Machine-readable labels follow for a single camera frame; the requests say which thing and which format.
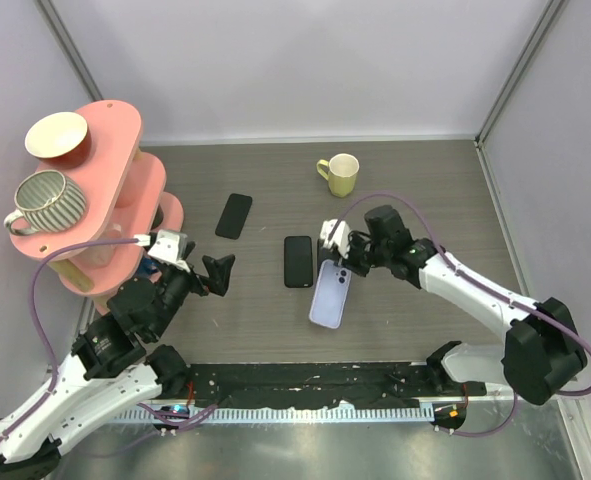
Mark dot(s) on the lilac phone case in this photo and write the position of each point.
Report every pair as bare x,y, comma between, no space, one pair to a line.
330,295

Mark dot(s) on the black smartphone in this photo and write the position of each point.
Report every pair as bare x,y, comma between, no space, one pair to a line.
233,217

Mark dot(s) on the clear glass cup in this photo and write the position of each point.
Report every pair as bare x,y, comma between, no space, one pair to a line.
100,256

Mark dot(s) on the black phone case two holes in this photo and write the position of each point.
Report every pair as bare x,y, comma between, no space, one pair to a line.
321,254

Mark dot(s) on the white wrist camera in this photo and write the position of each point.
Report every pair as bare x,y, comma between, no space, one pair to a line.
335,234
168,247

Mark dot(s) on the blue cup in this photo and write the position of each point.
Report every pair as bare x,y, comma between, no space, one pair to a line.
147,268

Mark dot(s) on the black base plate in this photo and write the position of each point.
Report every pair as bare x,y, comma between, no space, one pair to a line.
313,386

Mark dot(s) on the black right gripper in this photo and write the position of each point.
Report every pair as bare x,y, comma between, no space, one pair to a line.
353,239

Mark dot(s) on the red bowl white inside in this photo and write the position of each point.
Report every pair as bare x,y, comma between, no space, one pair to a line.
61,140

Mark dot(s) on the yellow faceted mug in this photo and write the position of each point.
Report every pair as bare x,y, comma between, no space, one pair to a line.
340,172

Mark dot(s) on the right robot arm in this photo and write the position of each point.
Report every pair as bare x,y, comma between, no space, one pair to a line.
539,350

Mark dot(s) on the striped grey mug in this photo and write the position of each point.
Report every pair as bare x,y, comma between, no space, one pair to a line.
47,201

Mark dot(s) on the pink tiered shelf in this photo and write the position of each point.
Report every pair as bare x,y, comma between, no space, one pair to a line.
122,185

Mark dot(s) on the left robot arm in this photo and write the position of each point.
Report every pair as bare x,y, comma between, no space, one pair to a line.
108,368

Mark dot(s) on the blue-edged smartphone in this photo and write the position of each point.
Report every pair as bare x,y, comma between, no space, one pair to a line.
298,262

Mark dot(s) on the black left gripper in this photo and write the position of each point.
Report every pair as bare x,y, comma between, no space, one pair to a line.
219,269

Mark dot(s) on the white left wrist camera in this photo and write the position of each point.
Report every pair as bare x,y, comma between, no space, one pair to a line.
168,247

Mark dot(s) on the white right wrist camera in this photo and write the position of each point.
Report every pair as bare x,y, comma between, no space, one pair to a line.
335,234

